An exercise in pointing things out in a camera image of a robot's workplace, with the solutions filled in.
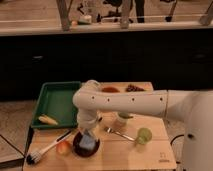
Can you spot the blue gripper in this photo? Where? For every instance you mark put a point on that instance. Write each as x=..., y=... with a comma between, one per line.
x=88, y=141

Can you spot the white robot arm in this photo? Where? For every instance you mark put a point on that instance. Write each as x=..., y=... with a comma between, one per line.
x=194, y=108

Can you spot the green apple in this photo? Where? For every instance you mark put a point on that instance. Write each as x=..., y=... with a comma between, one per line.
x=144, y=135

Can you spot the dark grapes bunch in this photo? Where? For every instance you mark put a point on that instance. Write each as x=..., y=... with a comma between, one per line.
x=133, y=88

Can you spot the silver metal fork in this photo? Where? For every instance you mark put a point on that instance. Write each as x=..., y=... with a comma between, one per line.
x=110, y=130

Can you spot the white dish brush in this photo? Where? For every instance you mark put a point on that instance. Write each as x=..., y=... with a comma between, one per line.
x=35, y=156

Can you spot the orange bowl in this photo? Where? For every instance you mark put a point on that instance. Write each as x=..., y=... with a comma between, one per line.
x=110, y=90

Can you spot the peach fruit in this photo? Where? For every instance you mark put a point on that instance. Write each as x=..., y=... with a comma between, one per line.
x=63, y=148

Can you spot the dark purple bowl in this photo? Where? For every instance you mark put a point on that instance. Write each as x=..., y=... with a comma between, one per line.
x=81, y=151

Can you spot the green plastic tray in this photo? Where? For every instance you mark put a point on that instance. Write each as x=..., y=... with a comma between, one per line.
x=55, y=101

